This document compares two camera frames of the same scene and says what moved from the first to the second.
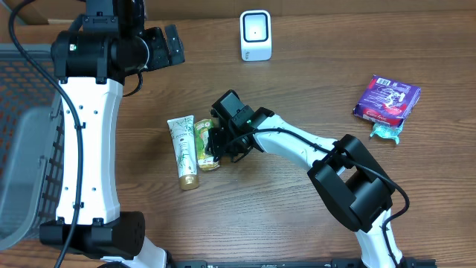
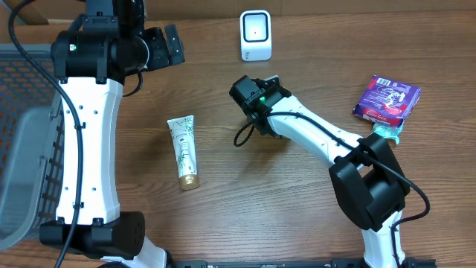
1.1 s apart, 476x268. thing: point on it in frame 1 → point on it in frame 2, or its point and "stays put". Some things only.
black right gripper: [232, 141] → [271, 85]
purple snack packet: [387, 100] stays put
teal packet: [387, 130] stays put
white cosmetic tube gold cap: [184, 139] stays put
